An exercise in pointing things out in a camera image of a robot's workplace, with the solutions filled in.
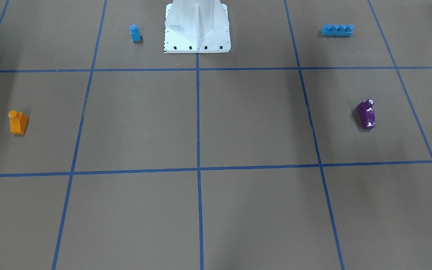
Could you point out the purple trapezoid block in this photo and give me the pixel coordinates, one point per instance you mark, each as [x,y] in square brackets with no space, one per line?
[366,114]

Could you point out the orange trapezoid block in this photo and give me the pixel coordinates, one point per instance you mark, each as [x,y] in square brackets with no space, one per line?
[18,122]

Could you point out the small blue block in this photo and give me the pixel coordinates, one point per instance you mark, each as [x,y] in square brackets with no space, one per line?
[135,33]

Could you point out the long blue studded block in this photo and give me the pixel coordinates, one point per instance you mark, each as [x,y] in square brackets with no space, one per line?
[337,30]

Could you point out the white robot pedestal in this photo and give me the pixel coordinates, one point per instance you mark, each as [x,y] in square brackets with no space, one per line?
[196,26]

